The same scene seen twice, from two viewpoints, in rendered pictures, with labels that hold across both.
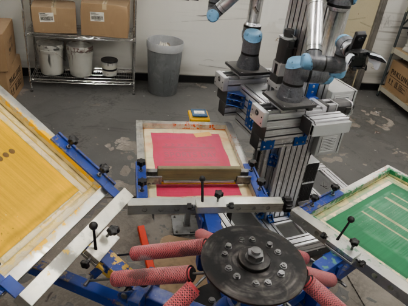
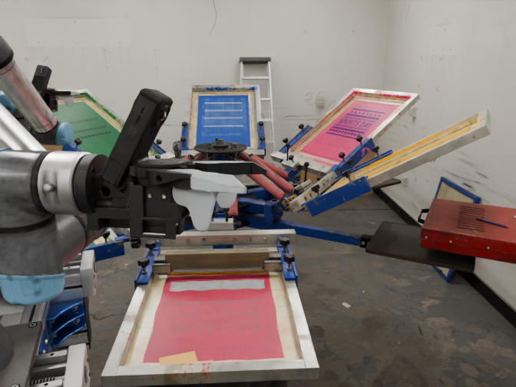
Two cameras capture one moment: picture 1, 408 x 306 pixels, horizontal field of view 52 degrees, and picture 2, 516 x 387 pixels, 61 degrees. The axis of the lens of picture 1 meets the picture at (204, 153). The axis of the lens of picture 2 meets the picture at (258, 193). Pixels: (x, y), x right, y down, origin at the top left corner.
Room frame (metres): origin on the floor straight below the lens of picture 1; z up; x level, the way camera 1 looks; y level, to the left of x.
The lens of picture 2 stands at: (3.21, 0.43, 1.80)
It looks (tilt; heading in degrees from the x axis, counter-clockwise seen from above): 18 degrees down; 189
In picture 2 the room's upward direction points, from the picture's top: straight up
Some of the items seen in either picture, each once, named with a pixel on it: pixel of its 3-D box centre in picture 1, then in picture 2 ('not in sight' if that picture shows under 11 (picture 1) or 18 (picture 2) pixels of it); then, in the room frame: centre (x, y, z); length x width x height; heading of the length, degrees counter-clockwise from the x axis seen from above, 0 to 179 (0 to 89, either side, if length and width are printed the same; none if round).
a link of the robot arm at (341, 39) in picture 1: (345, 45); (11, 103); (1.93, -0.58, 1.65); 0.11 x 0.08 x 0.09; 3
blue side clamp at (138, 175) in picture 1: (141, 184); (286, 266); (1.58, 0.28, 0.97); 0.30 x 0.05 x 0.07; 13
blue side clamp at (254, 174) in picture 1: (254, 184); (148, 269); (1.70, -0.27, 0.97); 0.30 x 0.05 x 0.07; 13
